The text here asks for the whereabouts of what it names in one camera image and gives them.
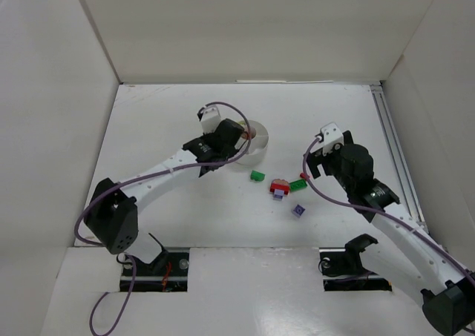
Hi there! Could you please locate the purple cable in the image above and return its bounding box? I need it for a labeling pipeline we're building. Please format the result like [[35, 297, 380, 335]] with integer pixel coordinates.
[[302, 135, 475, 277], [73, 100, 254, 336]]

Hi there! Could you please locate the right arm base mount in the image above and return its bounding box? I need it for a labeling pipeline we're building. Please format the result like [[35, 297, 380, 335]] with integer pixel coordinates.
[[318, 234, 393, 292]]

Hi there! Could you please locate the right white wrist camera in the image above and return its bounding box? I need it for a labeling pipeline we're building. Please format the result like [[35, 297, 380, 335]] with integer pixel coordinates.
[[319, 122, 344, 157]]

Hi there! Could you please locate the white round divided container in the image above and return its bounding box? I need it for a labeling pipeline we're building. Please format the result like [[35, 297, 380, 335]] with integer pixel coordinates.
[[237, 120, 269, 166]]

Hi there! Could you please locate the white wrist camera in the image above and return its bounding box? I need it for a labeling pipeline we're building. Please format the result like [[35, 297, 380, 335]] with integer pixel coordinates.
[[319, 122, 344, 157], [197, 105, 221, 134]]

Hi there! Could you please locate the red pink lego figure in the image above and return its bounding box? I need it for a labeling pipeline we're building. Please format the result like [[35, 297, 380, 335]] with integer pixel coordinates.
[[269, 179, 290, 201]]

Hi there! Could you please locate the green lego plate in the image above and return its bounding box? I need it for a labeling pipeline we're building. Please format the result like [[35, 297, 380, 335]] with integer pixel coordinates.
[[289, 179, 307, 192]]

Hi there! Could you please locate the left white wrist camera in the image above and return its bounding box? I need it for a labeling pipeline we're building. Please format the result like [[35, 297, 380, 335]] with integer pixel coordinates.
[[197, 105, 221, 134]]

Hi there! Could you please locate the brown lego plate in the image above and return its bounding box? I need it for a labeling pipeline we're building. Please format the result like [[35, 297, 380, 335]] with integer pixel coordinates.
[[247, 128, 256, 139]]

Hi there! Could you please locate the purple lego brick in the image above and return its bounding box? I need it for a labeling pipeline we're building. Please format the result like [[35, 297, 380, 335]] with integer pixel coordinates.
[[292, 204, 306, 218]]

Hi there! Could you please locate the dark green lego brick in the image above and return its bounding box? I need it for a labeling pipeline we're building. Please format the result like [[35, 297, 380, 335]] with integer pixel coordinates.
[[250, 170, 266, 182]]

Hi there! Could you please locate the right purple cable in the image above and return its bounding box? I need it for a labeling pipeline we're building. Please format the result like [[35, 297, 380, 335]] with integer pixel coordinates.
[[302, 135, 475, 277]]

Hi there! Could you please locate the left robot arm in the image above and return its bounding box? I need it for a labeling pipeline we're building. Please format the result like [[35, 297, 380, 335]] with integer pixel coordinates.
[[83, 119, 245, 270]]

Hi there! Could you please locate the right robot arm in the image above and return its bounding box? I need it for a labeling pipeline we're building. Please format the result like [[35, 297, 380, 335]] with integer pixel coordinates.
[[302, 123, 474, 335]]

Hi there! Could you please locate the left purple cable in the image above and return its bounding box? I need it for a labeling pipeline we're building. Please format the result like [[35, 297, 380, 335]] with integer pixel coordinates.
[[73, 100, 254, 336]]

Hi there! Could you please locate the aluminium rail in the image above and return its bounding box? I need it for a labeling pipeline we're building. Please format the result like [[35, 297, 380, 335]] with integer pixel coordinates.
[[370, 83, 426, 225]]

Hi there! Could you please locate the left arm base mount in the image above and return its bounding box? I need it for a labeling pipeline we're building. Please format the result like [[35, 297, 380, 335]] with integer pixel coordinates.
[[132, 248, 190, 293]]

